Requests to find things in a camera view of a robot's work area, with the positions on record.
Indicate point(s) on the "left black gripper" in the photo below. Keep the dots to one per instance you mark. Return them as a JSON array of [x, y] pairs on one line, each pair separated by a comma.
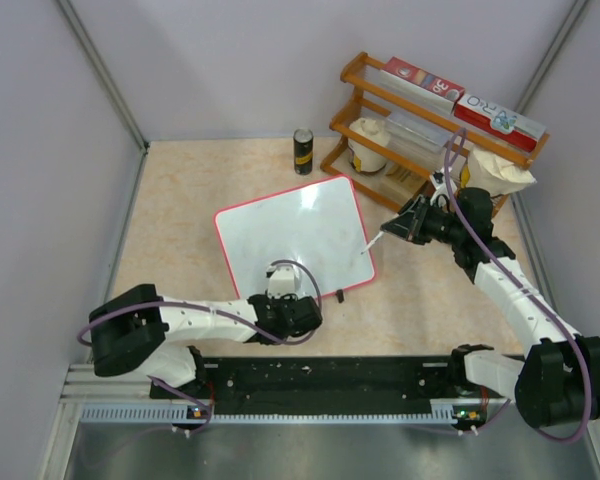
[[273, 300]]

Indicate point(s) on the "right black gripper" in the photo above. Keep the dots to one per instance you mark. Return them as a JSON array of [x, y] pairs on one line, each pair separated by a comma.
[[410, 225]]

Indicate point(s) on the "white marker pen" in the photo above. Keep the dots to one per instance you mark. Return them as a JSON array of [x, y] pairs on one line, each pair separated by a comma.
[[372, 242]]

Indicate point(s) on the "pink framed whiteboard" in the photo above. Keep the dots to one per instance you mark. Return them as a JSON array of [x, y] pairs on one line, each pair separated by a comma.
[[318, 225]]

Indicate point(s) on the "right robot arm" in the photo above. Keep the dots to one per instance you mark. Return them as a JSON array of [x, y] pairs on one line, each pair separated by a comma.
[[558, 379]]

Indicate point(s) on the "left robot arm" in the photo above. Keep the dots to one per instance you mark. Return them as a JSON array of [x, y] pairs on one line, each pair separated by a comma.
[[142, 331]]

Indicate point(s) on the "brown cardboard packet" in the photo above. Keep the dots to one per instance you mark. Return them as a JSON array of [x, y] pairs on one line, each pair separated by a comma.
[[400, 184]]

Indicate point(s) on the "wooden two tier rack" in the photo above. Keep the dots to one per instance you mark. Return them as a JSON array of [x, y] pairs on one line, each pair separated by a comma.
[[366, 151]]

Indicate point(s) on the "clear plastic box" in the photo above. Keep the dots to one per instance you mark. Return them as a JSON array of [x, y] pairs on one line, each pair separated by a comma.
[[410, 130]]

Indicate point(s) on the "cream cloth bag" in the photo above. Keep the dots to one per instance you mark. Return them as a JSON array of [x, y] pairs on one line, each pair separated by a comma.
[[498, 176]]

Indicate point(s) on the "black drink can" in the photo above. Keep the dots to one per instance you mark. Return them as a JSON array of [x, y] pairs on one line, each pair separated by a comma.
[[303, 151]]

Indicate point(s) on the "red white foil box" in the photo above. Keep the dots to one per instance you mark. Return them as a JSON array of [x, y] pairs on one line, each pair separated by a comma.
[[507, 125]]

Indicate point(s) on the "red box with 3D print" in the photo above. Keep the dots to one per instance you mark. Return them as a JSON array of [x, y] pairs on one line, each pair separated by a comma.
[[420, 86]]

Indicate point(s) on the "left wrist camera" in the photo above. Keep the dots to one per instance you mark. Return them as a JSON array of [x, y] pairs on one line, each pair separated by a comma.
[[282, 280]]

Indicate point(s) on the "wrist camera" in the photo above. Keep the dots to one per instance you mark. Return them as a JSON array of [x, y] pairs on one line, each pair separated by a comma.
[[282, 280], [444, 189]]

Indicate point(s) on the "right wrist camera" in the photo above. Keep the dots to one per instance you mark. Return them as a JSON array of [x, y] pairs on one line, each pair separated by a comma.
[[444, 189]]

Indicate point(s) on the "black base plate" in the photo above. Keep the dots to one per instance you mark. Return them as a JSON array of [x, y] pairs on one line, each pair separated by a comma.
[[329, 385]]

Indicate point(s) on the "grey cable duct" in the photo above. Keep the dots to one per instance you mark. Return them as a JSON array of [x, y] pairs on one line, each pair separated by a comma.
[[184, 414]]

